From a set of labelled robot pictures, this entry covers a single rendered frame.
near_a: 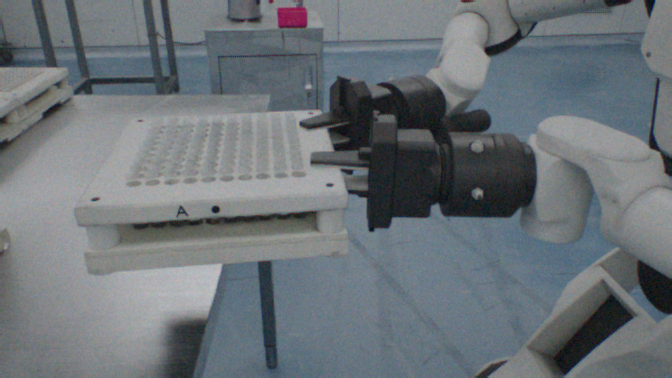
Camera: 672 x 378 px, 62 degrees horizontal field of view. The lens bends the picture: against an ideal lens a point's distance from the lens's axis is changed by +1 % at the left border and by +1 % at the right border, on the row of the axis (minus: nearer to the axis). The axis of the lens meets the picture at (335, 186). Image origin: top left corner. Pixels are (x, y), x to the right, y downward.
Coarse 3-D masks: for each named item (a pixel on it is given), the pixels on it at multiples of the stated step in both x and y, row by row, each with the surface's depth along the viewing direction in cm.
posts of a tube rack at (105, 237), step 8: (320, 216) 53; (328, 216) 52; (336, 216) 52; (320, 224) 53; (328, 224) 53; (336, 224) 53; (88, 232) 50; (96, 232) 50; (104, 232) 50; (112, 232) 51; (328, 232) 53; (336, 232) 53; (88, 240) 51; (96, 240) 50; (104, 240) 50; (112, 240) 51; (96, 248) 51; (104, 248) 51
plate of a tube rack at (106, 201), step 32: (128, 128) 66; (224, 128) 66; (256, 128) 66; (128, 160) 58; (288, 160) 58; (96, 192) 51; (128, 192) 51; (160, 192) 51; (192, 192) 51; (224, 192) 51; (256, 192) 51; (288, 192) 51; (320, 192) 51; (96, 224) 49
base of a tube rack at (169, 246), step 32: (128, 224) 55; (224, 224) 55; (256, 224) 55; (288, 224) 55; (96, 256) 51; (128, 256) 51; (160, 256) 51; (192, 256) 52; (224, 256) 52; (256, 256) 53; (288, 256) 53; (320, 256) 54
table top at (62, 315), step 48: (96, 96) 140; (144, 96) 140; (192, 96) 140; (240, 96) 140; (0, 144) 111; (48, 144) 111; (96, 144) 111; (0, 192) 92; (48, 192) 92; (48, 240) 79; (0, 288) 69; (48, 288) 69; (96, 288) 69; (144, 288) 69; (192, 288) 69; (0, 336) 61; (48, 336) 61; (96, 336) 61; (144, 336) 61; (192, 336) 61
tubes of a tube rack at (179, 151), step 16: (176, 128) 65; (192, 128) 65; (272, 128) 63; (160, 144) 59; (176, 144) 59; (192, 144) 59; (208, 144) 59; (224, 144) 59; (256, 144) 60; (272, 144) 60; (160, 160) 56; (176, 160) 55; (192, 160) 55; (208, 160) 55; (224, 160) 55; (240, 160) 55; (256, 160) 55; (160, 176) 54
